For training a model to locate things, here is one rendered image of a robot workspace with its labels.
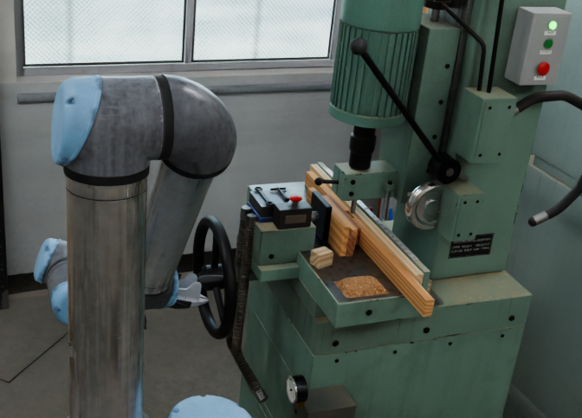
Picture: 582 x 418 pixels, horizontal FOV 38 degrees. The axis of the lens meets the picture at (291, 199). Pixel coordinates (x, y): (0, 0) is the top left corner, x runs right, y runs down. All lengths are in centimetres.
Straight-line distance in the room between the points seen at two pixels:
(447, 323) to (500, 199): 33
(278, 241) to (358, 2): 55
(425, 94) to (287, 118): 158
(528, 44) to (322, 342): 79
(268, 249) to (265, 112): 154
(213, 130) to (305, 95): 230
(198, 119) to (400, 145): 93
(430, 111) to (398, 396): 70
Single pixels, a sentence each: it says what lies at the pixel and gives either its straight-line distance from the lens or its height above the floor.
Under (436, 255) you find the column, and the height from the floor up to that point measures 87.
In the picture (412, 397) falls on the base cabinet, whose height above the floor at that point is 54.
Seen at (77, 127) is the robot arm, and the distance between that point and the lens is 111.
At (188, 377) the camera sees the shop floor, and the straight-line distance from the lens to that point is 303.
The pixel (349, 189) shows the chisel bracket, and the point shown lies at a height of 103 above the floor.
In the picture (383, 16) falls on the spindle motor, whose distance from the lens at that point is 182.
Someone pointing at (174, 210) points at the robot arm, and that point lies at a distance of 135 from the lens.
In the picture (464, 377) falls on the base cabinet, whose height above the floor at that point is 58.
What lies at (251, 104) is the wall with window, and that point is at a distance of 338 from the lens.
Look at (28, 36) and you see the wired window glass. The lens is 316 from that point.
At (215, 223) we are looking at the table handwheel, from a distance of 194.
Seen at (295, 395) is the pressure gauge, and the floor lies 67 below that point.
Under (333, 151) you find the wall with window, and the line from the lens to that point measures 362.
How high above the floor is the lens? 183
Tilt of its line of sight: 25 degrees down
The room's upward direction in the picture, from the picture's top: 6 degrees clockwise
